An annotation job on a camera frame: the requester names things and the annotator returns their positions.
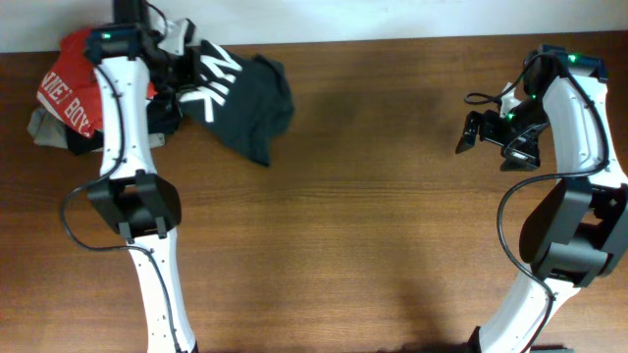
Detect red folded t-shirt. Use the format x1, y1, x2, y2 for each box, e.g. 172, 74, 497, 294
36, 27, 157, 137

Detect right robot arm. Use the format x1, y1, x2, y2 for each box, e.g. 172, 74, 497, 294
455, 44, 627, 353

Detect black folded garment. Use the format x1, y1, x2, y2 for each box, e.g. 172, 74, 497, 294
65, 93, 183, 156

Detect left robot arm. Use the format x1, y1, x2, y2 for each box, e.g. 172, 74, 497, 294
86, 1, 198, 352

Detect beige folded garment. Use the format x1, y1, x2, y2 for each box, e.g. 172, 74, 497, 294
27, 107, 167, 151

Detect dark green Nike t-shirt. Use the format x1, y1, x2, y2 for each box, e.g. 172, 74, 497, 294
178, 40, 295, 167

